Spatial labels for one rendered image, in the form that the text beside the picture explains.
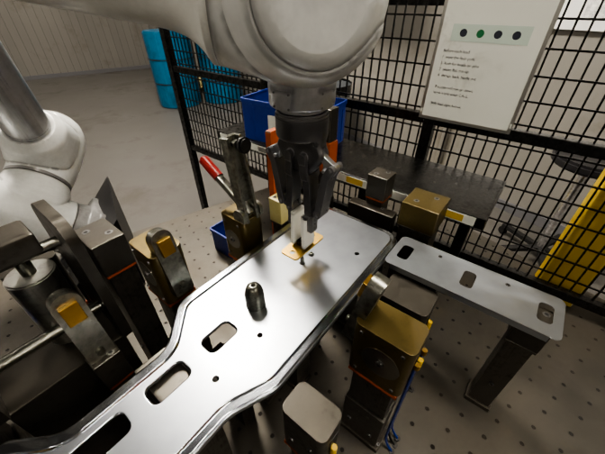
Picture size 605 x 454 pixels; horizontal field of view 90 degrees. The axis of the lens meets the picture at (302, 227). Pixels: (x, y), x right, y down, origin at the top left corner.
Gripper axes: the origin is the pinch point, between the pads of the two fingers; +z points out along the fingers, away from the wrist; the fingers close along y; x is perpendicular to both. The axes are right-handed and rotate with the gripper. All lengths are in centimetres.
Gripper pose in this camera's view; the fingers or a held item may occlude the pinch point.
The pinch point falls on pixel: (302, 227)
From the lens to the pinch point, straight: 53.3
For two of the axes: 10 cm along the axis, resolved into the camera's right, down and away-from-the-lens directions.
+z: 0.0, 8.0, 6.0
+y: 7.9, 3.7, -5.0
